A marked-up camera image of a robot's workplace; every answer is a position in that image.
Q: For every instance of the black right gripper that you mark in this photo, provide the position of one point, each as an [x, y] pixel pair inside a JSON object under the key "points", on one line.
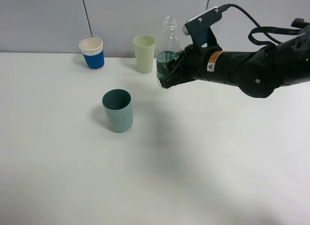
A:
{"points": [[193, 66]]}

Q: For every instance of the clear water bottle green label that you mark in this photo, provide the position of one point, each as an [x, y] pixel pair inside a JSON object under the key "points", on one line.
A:
{"points": [[168, 48]]}

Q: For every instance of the teal plastic cup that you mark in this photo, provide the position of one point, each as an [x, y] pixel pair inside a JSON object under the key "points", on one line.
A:
{"points": [[117, 104]]}

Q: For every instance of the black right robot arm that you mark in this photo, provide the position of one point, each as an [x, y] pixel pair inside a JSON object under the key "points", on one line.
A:
{"points": [[256, 74]]}

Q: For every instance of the light green plastic cup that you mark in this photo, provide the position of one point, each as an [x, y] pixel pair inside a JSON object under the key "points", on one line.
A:
{"points": [[144, 47]]}

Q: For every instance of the blue white paper cup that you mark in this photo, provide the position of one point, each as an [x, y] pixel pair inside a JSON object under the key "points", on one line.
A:
{"points": [[93, 53]]}

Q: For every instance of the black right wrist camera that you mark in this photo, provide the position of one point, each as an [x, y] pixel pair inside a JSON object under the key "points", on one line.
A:
{"points": [[199, 28]]}

